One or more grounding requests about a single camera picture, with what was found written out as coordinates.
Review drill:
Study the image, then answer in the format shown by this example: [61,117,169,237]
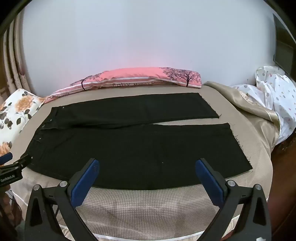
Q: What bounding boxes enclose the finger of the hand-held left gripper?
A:
[0,154,32,174]
[0,152,13,164]

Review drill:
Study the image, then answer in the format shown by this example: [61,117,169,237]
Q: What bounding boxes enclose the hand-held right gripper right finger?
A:
[195,158,271,241]

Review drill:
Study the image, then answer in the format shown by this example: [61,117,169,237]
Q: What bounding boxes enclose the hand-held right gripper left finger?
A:
[25,158,100,241]

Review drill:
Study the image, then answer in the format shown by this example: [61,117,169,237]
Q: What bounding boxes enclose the black pants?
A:
[27,93,253,191]

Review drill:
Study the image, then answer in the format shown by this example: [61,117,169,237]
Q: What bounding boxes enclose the floral white pillow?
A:
[0,88,46,158]

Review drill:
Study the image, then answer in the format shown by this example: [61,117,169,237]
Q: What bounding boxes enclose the beige houndstooth bed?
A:
[9,81,274,241]

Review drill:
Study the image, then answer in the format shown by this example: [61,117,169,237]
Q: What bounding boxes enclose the beige satin quilt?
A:
[203,81,282,150]

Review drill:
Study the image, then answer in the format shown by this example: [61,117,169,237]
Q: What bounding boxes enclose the striped beige curtain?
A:
[0,17,36,106]

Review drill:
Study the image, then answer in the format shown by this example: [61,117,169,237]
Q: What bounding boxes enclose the white dotted sheet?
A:
[231,66,296,144]

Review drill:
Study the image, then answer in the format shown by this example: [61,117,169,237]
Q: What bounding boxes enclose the pink tree-print pillow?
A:
[43,67,202,104]

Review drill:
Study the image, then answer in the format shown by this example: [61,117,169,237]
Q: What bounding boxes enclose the dark flat screen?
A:
[272,13,296,77]

